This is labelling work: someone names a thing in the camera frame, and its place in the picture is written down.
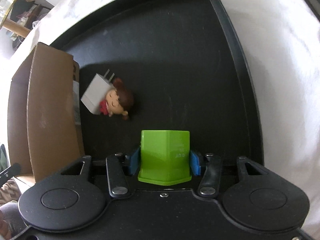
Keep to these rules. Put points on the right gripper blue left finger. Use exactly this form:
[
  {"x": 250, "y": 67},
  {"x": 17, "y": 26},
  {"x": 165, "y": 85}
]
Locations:
[{"x": 120, "y": 167}]

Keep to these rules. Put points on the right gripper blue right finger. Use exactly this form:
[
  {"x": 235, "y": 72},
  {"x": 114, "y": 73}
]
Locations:
[{"x": 209, "y": 168}]

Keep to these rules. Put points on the green plastic cup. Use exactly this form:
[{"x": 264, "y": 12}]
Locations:
[{"x": 164, "y": 157}]

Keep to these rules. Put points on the brown cardboard box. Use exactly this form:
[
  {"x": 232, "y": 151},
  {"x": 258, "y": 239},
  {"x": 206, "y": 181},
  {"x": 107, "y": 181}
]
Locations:
[{"x": 44, "y": 130}]

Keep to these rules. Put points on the brown hair doll figure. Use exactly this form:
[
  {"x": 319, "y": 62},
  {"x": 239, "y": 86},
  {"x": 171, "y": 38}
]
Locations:
[{"x": 117, "y": 101}]

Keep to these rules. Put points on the white power adapter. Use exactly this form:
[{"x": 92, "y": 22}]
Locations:
[{"x": 96, "y": 92}]

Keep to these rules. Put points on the black tray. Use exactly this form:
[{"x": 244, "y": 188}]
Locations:
[{"x": 185, "y": 65}]

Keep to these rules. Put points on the white fluffy blanket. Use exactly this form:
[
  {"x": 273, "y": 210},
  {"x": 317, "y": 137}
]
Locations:
[{"x": 281, "y": 41}]

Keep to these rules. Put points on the round gold edge table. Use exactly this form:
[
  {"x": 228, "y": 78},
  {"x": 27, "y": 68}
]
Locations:
[{"x": 18, "y": 18}]

